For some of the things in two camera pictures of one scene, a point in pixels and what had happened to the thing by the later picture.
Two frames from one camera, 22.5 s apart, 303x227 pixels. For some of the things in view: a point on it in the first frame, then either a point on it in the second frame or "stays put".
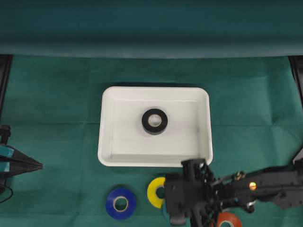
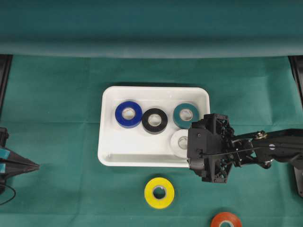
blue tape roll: x=131 y=207 -> x=128 y=123
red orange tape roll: x=231 y=216 stays put
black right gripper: x=193 y=195 -> x=209 y=147
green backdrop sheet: x=151 y=29 stays put
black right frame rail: x=297 y=63 stays put
